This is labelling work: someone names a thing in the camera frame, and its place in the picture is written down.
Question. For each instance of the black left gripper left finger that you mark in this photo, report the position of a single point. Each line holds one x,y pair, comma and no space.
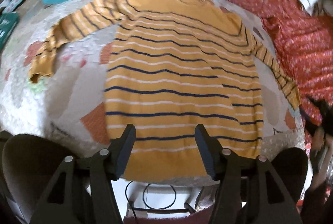
80,191

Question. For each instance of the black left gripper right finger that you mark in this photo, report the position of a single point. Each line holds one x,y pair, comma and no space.
242,195

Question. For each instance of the yellow striped knit sweater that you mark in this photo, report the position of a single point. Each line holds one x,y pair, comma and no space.
174,64

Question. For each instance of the white heart-pattern quilt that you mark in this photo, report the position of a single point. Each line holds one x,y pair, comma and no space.
67,108

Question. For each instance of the orange floral bed sheet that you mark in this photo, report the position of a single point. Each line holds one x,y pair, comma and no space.
303,45

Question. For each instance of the green remote control box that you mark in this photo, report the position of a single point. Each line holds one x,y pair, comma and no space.
8,22

